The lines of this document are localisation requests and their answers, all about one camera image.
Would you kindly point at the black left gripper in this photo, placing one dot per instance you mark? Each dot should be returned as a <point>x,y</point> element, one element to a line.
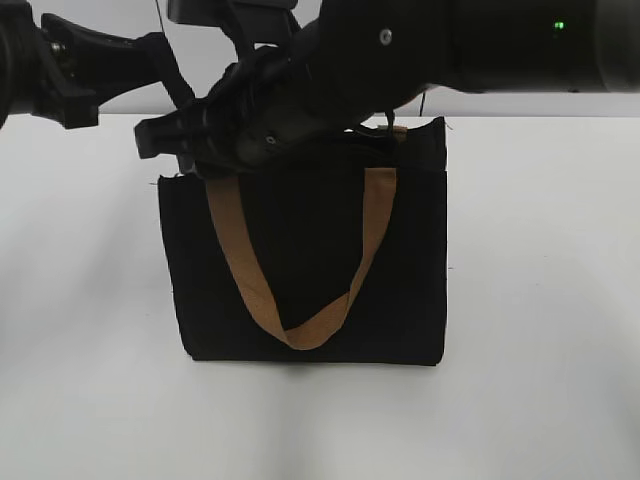
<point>82,69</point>

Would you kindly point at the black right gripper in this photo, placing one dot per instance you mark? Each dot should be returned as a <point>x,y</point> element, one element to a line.
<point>274,99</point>

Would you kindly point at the black tote bag tan handles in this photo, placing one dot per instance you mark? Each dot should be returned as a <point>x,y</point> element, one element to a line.
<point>339,257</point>

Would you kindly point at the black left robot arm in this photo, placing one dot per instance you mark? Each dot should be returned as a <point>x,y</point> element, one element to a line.
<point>19,59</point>

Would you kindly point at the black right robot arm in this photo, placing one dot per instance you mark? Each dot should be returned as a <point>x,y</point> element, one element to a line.
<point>469,46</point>

